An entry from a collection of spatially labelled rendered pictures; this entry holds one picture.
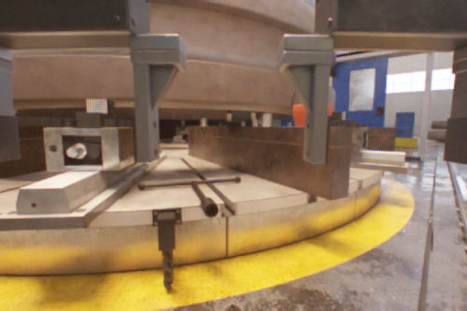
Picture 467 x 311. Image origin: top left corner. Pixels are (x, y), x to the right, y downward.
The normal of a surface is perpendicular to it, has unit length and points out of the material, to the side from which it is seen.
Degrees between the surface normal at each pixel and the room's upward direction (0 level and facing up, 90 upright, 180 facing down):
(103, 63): 90
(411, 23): 90
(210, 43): 90
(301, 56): 90
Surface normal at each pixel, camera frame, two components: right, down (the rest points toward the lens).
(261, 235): 0.40, 0.11
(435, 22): 0.00, 0.12
